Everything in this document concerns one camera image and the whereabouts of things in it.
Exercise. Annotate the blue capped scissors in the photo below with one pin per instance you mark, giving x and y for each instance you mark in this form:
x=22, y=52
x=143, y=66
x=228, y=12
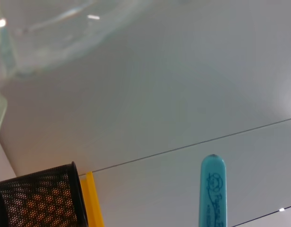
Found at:
x=212, y=189

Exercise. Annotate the black mesh pen holder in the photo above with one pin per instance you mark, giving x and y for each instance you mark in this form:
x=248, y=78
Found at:
x=36, y=201

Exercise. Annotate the yellow plastic bin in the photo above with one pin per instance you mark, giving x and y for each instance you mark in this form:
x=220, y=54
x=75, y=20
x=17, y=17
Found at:
x=93, y=201

